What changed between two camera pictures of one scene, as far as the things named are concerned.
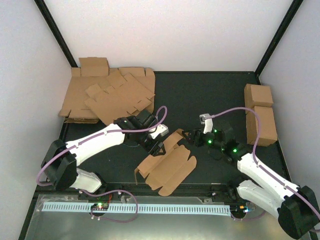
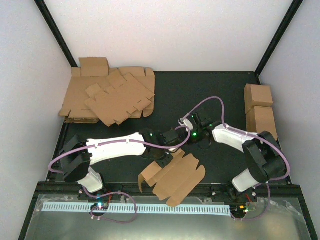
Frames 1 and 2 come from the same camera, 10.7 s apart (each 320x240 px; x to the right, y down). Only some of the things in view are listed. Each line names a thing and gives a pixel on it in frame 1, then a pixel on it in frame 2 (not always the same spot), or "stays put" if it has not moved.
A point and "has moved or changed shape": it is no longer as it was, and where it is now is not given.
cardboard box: (257, 95) stays put
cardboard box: (167, 171) has moved or changed shape
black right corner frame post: (295, 7) stays put
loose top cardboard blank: (127, 96) stays put
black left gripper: (153, 149) → (162, 163)
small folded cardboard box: (94, 66) stays put
